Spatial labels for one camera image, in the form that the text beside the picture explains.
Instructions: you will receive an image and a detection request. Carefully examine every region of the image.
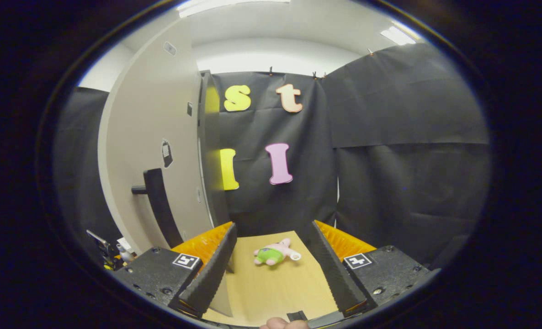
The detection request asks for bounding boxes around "black backdrop cloth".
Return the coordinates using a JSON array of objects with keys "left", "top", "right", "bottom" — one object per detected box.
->
[{"left": 54, "top": 43, "right": 491, "bottom": 270}]

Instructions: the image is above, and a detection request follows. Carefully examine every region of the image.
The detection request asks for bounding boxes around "grey cabinet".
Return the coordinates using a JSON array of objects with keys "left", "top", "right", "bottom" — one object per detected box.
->
[{"left": 198, "top": 70, "right": 231, "bottom": 229}]

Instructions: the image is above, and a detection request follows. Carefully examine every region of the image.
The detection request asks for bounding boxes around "pink and green plush toy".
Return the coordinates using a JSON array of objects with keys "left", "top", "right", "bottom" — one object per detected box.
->
[{"left": 253, "top": 238, "right": 302, "bottom": 266}]

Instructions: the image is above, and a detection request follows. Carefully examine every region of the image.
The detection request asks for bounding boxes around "beige cabinet door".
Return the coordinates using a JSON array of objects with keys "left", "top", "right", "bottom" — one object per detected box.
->
[{"left": 97, "top": 18, "right": 234, "bottom": 317}]

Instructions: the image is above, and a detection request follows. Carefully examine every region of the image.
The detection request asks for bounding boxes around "ceiling light panel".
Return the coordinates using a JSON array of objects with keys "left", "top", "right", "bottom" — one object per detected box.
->
[
  {"left": 380, "top": 25, "right": 418, "bottom": 46},
  {"left": 177, "top": 0, "right": 292, "bottom": 18}
]

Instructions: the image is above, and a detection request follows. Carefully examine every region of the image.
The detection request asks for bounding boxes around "black door handle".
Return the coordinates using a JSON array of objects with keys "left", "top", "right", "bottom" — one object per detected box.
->
[{"left": 131, "top": 168, "right": 185, "bottom": 249}]

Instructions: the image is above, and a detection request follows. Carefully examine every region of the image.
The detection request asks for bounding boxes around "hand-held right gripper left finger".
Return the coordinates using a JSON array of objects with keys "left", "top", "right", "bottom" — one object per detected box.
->
[{"left": 111, "top": 223, "right": 238, "bottom": 318}]

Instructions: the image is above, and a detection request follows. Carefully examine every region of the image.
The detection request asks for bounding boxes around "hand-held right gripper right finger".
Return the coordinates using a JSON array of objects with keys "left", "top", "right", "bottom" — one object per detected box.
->
[{"left": 308, "top": 220, "right": 438, "bottom": 317}]

